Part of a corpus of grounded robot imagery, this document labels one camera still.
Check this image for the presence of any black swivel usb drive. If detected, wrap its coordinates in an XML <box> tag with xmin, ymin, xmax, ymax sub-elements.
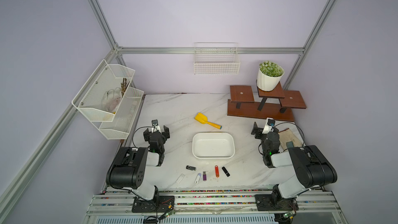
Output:
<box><xmin>186</xmin><ymin>166</ymin><xmax>197</xmax><ymax>171</ymax></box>

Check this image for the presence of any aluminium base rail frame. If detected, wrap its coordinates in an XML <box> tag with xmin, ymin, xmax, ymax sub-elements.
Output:
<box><xmin>83</xmin><ymin>187</ymin><xmax>347</xmax><ymax>224</ymax></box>

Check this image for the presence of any red usb drive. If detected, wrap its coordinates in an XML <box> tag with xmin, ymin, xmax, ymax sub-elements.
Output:
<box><xmin>215</xmin><ymin>166</ymin><xmax>219</xmax><ymax>178</ymax></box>

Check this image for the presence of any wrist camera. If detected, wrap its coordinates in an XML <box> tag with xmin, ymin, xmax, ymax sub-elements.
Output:
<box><xmin>262</xmin><ymin>118</ymin><xmax>275</xmax><ymax>134</ymax></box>
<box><xmin>151</xmin><ymin>119</ymin><xmax>161</xmax><ymax>133</ymax></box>

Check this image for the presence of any white mesh two-tier rack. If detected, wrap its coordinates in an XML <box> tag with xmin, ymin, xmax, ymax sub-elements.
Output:
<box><xmin>72</xmin><ymin>60</ymin><xmax>144</xmax><ymax>140</ymax></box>

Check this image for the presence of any white wire wall basket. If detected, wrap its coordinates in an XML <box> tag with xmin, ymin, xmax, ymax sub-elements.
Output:
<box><xmin>194</xmin><ymin>43</ymin><xmax>240</xmax><ymax>75</ymax></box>

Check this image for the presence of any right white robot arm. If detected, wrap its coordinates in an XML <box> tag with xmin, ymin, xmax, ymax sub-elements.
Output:
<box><xmin>251</xmin><ymin>119</ymin><xmax>337</xmax><ymax>203</ymax></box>

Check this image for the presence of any white storage box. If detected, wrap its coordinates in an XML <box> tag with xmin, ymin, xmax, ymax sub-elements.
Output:
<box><xmin>192</xmin><ymin>132</ymin><xmax>235</xmax><ymax>159</ymax></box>

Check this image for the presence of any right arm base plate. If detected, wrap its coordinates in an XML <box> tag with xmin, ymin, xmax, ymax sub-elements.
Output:
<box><xmin>255</xmin><ymin>194</ymin><xmax>299</xmax><ymax>211</ymax></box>

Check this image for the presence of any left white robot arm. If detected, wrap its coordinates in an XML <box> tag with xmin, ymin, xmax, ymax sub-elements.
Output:
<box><xmin>106</xmin><ymin>122</ymin><xmax>170</xmax><ymax>201</ymax></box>

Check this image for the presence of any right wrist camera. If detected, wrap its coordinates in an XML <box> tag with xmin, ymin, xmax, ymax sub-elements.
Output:
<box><xmin>262</xmin><ymin>118</ymin><xmax>275</xmax><ymax>134</ymax></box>

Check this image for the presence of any clear plastic bag in rack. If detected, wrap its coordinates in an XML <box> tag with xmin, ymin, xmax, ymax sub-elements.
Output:
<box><xmin>102</xmin><ymin>88</ymin><xmax>122</xmax><ymax>113</ymax></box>

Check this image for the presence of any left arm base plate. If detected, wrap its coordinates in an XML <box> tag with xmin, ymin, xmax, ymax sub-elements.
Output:
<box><xmin>132</xmin><ymin>196</ymin><xmax>175</xmax><ymax>213</ymax></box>

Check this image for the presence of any yellow toy shovel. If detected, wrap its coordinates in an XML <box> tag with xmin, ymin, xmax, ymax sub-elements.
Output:
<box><xmin>194</xmin><ymin>113</ymin><xmax>222</xmax><ymax>130</ymax></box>

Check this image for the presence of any black capped usb drive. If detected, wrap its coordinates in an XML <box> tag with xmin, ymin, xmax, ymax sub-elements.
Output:
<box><xmin>222</xmin><ymin>167</ymin><xmax>230</xmax><ymax>177</ymax></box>

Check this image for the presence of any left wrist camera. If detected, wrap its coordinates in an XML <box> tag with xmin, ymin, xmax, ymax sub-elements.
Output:
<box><xmin>151</xmin><ymin>119</ymin><xmax>161</xmax><ymax>133</ymax></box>

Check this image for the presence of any white lilac usb drive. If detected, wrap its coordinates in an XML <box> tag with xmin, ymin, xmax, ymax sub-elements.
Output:
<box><xmin>194</xmin><ymin>173</ymin><xmax>202</xmax><ymax>184</ymax></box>

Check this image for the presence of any clear white usb drive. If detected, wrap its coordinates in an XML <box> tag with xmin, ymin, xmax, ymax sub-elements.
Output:
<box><xmin>176</xmin><ymin>174</ymin><xmax>185</xmax><ymax>184</ymax></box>

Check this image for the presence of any white pot green plant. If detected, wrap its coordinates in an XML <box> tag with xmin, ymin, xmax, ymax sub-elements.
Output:
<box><xmin>257</xmin><ymin>61</ymin><xmax>285</xmax><ymax>92</ymax></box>

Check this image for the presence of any brown wooden step shelf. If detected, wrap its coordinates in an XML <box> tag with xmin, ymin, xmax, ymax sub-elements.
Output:
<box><xmin>227</xmin><ymin>83</ymin><xmax>307</xmax><ymax>122</ymax></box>

